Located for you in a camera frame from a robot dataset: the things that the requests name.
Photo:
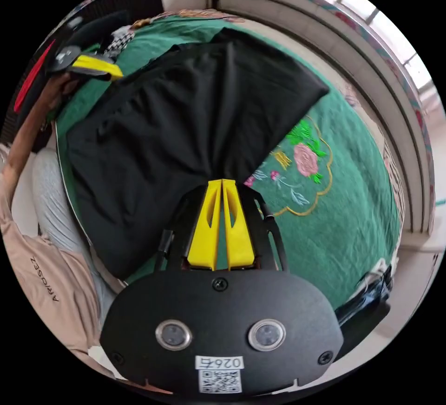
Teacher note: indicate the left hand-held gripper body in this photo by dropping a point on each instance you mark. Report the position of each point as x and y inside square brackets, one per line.
[87, 37]

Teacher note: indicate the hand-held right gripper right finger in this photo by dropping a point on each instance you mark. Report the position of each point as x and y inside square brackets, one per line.
[238, 241]

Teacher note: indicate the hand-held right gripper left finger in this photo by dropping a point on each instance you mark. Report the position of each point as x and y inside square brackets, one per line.
[203, 237]

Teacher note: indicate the black long sleeve shirt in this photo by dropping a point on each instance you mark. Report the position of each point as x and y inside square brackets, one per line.
[167, 126]

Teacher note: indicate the person's left hand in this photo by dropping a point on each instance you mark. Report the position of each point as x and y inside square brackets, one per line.
[60, 91]

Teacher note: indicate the black white checkered garment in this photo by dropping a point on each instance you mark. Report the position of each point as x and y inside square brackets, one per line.
[118, 42]

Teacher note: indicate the bed with green embroidered quilt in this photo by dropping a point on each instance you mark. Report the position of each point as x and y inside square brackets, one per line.
[334, 237]

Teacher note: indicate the person's body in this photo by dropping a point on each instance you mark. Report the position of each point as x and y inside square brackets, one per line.
[52, 272]

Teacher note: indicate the window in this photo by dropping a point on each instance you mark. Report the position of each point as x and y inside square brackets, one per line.
[390, 25]

